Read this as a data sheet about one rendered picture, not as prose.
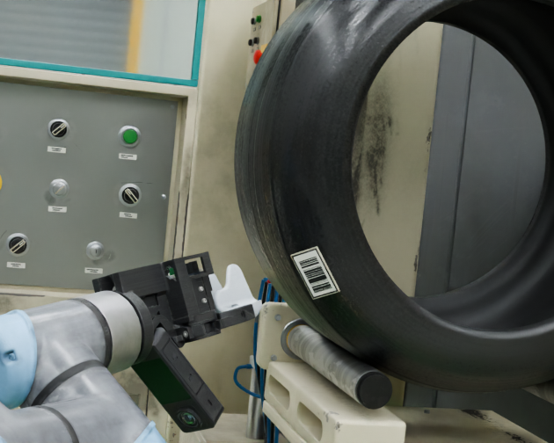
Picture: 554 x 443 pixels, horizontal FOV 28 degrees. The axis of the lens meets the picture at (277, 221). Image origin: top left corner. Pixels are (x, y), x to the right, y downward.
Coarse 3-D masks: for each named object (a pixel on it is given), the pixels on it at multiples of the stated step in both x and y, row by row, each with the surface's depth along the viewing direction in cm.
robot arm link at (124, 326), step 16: (96, 304) 97; (112, 304) 98; (128, 304) 99; (112, 320) 96; (128, 320) 98; (112, 336) 96; (128, 336) 97; (112, 352) 96; (128, 352) 98; (112, 368) 97
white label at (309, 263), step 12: (300, 252) 128; (312, 252) 127; (300, 264) 129; (312, 264) 128; (324, 264) 127; (312, 276) 129; (324, 276) 128; (312, 288) 129; (324, 288) 129; (336, 288) 128
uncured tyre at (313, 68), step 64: (320, 0) 133; (384, 0) 126; (448, 0) 127; (512, 0) 157; (320, 64) 126; (512, 64) 163; (256, 128) 134; (320, 128) 125; (256, 192) 135; (320, 192) 126; (256, 256) 148; (512, 256) 163; (320, 320) 133; (384, 320) 129; (448, 320) 160; (512, 320) 160; (448, 384) 135; (512, 384) 136
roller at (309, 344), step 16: (288, 336) 161; (304, 336) 155; (320, 336) 153; (304, 352) 152; (320, 352) 146; (336, 352) 142; (320, 368) 144; (336, 368) 138; (352, 368) 133; (368, 368) 131; (336, 384) 138; (352, 384) 131; (368, 384) 129; (384, 384) 129; (368, 400) 129; (384, 400) 130
